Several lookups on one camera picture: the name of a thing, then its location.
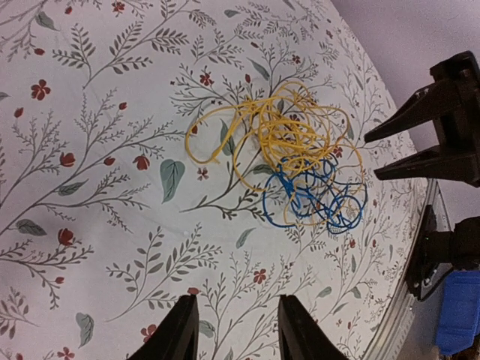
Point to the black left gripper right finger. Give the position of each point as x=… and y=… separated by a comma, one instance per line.
x=300, y=338

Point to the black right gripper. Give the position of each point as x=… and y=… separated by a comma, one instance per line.
x=453, y=101

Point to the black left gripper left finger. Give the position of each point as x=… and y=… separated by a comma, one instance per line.
x=176, y=337

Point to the blue object beside table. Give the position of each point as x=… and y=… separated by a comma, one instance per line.
x=459, y=316

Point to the floral patterned table mat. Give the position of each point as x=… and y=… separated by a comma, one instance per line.
x=155, y=149

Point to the aluminium front rail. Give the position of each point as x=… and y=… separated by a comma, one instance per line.
x=392, y=331

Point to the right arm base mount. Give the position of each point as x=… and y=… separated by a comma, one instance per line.
x=458, y=247

